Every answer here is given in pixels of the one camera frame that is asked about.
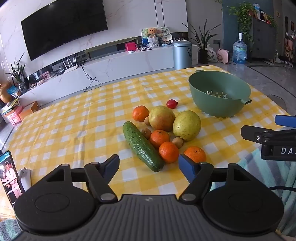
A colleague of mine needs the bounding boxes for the white plastic bag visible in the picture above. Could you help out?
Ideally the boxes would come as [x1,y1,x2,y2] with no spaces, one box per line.
[206,45,218,62]

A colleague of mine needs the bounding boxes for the blue water jug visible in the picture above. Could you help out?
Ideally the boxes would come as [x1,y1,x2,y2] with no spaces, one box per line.
[232,33,247,65]

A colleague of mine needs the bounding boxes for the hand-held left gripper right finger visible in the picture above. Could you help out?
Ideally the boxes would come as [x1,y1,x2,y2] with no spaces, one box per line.
[178,153,251,202]

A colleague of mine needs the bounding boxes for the yellow checked tablecloth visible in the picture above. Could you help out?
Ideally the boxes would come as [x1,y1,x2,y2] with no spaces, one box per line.
[5,65,290,195]

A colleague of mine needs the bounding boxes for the yellow red blushed pear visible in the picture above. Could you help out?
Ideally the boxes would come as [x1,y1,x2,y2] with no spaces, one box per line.
[149,106,176,132]

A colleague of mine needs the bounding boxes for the smartphone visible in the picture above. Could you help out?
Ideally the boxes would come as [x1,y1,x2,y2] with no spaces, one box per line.
[0,151,25,205]

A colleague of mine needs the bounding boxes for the white phone stand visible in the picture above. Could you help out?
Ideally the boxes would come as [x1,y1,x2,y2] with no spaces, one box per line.
[17,168,31,193]

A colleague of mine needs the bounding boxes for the white wifi router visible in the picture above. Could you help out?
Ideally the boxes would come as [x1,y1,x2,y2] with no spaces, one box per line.
[62,58,79,74]

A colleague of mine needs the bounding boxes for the golden gourd ornament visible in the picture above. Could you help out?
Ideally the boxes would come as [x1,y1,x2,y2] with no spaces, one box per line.
[0,81,13,103]

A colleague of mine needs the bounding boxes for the red cardboard box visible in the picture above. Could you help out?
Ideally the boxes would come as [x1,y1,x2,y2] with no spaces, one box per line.
[2,105,23,124]

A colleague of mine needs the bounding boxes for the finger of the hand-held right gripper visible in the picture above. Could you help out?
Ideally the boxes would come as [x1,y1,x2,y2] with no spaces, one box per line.
[240,125,274,142]
[274,115,296,128]

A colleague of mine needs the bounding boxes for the green plant in glass vase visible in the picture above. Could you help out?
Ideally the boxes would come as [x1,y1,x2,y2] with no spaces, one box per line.
[6,53,28,92]

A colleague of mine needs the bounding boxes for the orange cardboard box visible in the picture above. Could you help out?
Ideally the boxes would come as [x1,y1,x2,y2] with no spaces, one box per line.
[18,101,40,121]

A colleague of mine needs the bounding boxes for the long-leaf plant in black pot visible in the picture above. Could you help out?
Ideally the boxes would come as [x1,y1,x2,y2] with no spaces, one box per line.
[182,19,222,64]

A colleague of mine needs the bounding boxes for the green colander bowl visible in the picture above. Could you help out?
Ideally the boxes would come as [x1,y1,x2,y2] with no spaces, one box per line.
[188,70,252,118]

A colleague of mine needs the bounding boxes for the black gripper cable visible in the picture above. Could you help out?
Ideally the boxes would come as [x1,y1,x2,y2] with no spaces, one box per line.
[268,185,296,193]

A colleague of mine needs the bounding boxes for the stack of papers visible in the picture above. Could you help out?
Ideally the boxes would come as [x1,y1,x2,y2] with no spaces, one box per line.
[1,98,20,114]

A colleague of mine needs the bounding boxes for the trailing pothos plant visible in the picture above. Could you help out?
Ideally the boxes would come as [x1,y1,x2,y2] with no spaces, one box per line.
[228,2,255,44]

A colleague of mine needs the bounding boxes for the assorted colourful bottles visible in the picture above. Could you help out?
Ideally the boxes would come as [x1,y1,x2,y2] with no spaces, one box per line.
[253,3,274,24]

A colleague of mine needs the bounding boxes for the clear plastic chair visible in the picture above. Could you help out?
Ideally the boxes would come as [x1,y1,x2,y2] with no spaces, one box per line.
[266,94,288,112]

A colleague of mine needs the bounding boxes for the round paper fan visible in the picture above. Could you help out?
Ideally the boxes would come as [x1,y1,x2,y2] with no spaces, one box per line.
[157,26,173,43]

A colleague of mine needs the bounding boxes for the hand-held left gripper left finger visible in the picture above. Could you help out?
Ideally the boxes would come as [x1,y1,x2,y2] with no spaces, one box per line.
[43,154,120,204]

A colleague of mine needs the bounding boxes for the teal striped blanket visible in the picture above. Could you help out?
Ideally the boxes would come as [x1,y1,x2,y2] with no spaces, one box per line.
[209,148,296,241]

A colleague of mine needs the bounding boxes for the orange mandarin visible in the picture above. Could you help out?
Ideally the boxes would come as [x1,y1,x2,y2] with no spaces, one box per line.
[132,105,150,122]
[159,141,179,163]
[149,130,171,149]
[184,146,207,164]

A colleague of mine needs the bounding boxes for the blue snack packet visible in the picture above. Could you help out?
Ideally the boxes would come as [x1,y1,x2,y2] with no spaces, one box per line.
[7,85,22,96]

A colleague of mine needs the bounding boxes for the black flat television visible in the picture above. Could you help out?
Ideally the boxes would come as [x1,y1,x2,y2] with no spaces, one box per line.
[21,0,109,61]

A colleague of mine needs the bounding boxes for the grey drawer cabinet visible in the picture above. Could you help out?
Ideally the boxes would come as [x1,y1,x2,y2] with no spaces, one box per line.
[251,17,278,59]

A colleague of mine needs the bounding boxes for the brown teddy bear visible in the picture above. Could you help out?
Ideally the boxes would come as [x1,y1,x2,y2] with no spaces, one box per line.
[147,28,160,49]

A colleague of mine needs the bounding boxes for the white marble television cabinet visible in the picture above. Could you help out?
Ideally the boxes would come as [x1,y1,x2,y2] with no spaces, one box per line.
[17,44,199,109]

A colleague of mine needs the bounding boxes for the grey metal trash can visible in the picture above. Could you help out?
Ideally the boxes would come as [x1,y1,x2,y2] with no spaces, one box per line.
[172,41,193,70]

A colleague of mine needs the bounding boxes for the black power cable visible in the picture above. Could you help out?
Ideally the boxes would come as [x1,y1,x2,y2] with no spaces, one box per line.
[81,62,102,92]

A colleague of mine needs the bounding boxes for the pink pig heater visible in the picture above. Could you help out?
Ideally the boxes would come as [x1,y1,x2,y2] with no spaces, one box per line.
[217,49,230,63]

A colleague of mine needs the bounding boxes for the painted picture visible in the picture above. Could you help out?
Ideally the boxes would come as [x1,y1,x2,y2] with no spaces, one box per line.
[141,28,153,45]

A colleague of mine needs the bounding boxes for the green cucumber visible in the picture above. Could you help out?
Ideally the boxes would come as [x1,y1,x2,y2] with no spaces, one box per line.
[123,121,165,172]

